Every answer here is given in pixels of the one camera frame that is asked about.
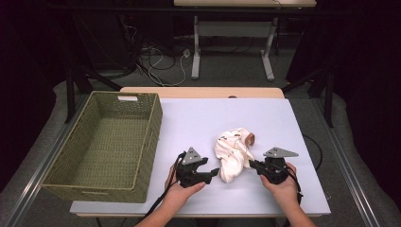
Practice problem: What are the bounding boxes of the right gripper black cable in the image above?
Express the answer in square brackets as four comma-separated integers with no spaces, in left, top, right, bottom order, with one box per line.
[285,166,305,204]

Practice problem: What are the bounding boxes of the person's right hand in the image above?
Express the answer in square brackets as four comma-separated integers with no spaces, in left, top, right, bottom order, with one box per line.
[260,163,301,202]

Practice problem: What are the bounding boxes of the green woven basket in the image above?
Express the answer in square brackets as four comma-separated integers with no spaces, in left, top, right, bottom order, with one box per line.
[41,90,164,203]

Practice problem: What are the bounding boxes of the white table mat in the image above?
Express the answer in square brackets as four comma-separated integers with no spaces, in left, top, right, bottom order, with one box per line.
[69,97,332,216]

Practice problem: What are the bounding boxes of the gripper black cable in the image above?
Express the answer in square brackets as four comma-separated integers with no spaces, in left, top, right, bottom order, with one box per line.
[143,152,187,223]
[285,166,305,204]

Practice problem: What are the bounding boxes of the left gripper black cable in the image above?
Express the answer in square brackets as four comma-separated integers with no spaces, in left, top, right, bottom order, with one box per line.
[143,152,187,223]

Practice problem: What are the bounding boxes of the person's left hand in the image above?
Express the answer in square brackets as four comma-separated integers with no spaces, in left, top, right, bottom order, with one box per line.
[164,164,206,202]

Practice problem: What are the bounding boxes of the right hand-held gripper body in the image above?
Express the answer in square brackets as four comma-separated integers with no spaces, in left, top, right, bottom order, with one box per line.
[263,147,300,185]

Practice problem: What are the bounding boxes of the aluminium frame rail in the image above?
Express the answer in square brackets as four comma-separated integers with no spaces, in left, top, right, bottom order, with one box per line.
[0,94,89,227]
[310,97,384,227]

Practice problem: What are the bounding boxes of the cream baby bodysuit brown trim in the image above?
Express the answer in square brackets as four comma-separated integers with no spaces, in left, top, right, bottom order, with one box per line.
[215,127,256,183]

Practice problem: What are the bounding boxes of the black floor cable loop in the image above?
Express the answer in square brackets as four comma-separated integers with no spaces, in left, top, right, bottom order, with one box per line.
[302,134,324,171]

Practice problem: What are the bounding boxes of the white floor cables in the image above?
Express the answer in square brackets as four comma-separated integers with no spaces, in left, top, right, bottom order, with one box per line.
[135,46,192,88]

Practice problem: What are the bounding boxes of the black metal stand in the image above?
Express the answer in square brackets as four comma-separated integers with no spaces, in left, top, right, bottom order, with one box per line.
[282,67,335,129]
[64,65,124,124]

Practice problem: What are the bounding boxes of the wooden desk with white legs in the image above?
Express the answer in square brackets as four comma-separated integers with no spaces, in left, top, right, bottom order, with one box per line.
[173,0,318,81]

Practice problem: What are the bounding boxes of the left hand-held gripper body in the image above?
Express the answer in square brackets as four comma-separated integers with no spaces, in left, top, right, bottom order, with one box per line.
[176,147,212,189]

